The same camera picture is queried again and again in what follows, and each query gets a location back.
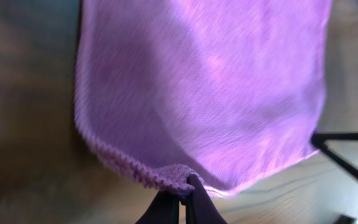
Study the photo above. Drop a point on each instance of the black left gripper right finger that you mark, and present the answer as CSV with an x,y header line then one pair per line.
x,y
199,207

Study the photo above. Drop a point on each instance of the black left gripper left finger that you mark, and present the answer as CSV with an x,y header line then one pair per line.
x,y
164,209

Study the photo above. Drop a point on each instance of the purple microfiber cloth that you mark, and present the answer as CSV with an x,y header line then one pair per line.
x,y
228,90

